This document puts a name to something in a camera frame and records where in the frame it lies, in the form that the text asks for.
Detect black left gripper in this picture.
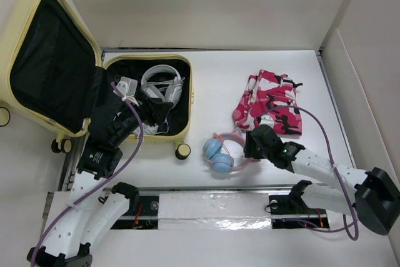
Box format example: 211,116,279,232
111,93,173,146

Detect white grey headphones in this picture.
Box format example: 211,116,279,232
141,64,185,106

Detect blue pink cat headphones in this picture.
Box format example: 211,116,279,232
202,128,260,174

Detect pink camouflage shorts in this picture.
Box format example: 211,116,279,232
232,69,303,136

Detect white towel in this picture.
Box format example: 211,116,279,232
132,121,169,136

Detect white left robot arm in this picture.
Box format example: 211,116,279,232
27,96,173,266

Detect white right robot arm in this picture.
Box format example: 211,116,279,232
244,125,399,236

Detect yellow open suitcase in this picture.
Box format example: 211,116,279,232
1,0,193,159

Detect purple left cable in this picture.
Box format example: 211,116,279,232
29,81,145,264

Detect purple cable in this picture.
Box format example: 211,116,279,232
29,81,145,264
259,105,360,241

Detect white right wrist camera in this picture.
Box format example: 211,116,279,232
259,115,274,128

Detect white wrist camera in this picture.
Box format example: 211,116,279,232
259,115,274,128
114,76,138,101

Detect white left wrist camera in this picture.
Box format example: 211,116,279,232
114,76,138,101

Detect metal base rail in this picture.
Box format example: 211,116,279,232
112,189,329,231

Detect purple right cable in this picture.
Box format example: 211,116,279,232
259,105,360,241

